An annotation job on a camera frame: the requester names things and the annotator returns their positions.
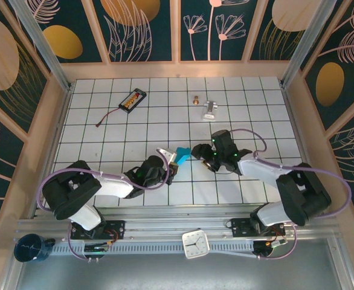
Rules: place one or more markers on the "grey metal shelf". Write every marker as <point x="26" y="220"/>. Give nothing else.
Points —
<point x="165" y="275"/>

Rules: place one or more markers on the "aluminium frame post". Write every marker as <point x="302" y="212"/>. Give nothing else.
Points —
<point x="304" y="42"/>
<point x="44" y="51"/>

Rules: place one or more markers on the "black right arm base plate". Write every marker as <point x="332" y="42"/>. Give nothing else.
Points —
<point x="240" y="226"/>

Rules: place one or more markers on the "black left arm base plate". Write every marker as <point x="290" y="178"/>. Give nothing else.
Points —
<point x="116" y="228"/>

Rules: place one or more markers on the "dark blue cup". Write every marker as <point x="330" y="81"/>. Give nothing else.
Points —
<point x="29" y="249"/>

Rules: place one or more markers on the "small brass fitting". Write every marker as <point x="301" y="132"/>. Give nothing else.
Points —
<point x="195" y="100"/>

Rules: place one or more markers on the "aluminium side rail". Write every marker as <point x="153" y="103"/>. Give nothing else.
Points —
<point x="294" y="121"/>
<point x="60" y="121"/>

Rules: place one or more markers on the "white square analog clock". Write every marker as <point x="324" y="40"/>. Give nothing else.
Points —
<point x="195" y="244"/>

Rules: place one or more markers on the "silver metal bracket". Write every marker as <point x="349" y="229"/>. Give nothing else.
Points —
<point x="208" y="111"/>

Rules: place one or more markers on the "aluminium mounting rail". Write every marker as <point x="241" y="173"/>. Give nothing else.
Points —
<point x="165" y="225"/>

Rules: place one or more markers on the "black controller board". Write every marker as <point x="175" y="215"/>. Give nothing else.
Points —
<point x="95" y="249"/>
<point x="264" y="249"/>

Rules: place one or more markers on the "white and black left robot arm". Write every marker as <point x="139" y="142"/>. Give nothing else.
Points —
<point x="113" y="188"/>

